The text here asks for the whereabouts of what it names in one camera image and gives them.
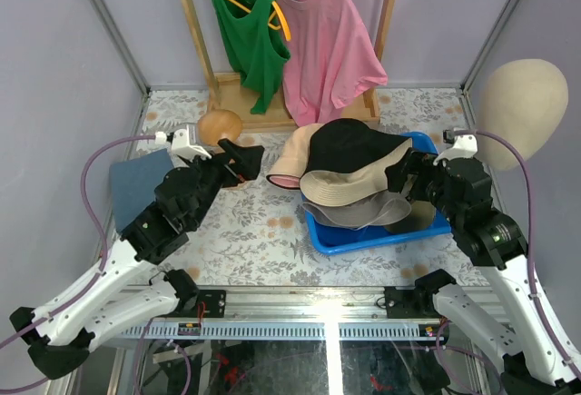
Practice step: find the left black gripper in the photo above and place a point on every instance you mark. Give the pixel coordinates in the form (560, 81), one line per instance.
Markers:
(225, 166)

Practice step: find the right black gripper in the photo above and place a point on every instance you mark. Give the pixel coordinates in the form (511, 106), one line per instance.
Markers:
(420, 164)

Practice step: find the peach bucket hat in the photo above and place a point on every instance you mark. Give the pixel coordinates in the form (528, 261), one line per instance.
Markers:
(291, 165)

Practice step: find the black bucket hat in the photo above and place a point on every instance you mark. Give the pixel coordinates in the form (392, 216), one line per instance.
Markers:
(346, 145)

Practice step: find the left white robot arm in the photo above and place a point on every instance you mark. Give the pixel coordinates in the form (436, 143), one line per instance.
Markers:
(61, 334)

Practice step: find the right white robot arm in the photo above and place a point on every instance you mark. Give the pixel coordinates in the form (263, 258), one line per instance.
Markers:
(532, 355)

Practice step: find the khaki hat in bin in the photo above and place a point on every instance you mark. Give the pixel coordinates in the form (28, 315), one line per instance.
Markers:
(421, 216)

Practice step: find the wooden hat stand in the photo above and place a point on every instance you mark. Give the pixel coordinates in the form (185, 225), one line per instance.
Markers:
(217, 125)

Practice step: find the grey bucket hat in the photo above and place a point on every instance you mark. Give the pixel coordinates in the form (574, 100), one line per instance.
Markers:
(379, 209)

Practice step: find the beige bucket hat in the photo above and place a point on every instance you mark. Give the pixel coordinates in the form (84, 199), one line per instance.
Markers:
(334, 189)

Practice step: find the green tank top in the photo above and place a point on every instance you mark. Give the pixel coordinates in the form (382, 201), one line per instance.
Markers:
(255, 50)

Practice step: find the wooden clothes rack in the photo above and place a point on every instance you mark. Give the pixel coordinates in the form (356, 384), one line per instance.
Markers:
(227, 94)

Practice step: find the blue plastic bin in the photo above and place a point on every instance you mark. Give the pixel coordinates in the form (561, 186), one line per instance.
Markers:
(332, 240)

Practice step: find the folded blue cloth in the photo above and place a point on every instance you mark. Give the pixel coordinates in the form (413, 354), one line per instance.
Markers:
(133, 183)

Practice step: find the beige mannequin head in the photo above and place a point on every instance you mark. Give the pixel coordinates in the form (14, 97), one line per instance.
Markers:
(522, 104)

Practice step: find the pink t-shirt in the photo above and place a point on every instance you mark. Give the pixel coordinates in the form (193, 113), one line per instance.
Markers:
(332, 60)

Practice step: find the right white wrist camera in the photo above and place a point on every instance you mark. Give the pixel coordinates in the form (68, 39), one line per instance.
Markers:
(463, 145)

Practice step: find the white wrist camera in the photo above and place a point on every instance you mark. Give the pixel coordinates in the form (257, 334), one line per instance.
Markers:
(463, 145)
(184, 142)

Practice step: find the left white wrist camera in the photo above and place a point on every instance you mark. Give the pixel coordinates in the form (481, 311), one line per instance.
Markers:
(184, 142)

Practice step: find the aluminium rail base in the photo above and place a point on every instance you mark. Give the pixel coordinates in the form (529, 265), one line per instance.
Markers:
(310, 316)

